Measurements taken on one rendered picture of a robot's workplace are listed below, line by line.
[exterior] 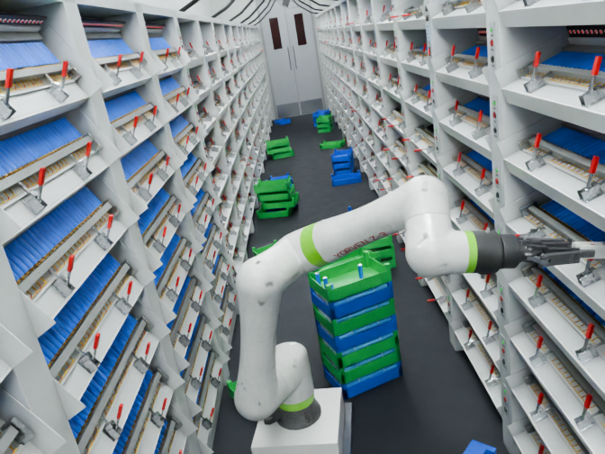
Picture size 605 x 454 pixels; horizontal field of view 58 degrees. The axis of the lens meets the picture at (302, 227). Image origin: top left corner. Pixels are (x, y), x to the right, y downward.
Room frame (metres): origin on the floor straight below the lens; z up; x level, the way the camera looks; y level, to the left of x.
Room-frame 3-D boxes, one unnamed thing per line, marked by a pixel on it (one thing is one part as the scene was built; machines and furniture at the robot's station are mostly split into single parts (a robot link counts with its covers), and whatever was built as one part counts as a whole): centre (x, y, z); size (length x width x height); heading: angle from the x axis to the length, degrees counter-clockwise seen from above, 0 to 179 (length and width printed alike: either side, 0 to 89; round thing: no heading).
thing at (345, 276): (2.11, -0.16, 0.52); 0.30 x 0.20 x 0.08; 111
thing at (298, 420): (1.47, 0.17, 0.40); 0.26 x 0.15 x 0.06; 73
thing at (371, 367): (2.11, -0.16, 0.12); 0.30 x 0.20 x 0.08; 111
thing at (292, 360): (1.45, 0.12, 0.52); 0.16 x 0.13 x 0.19; 143
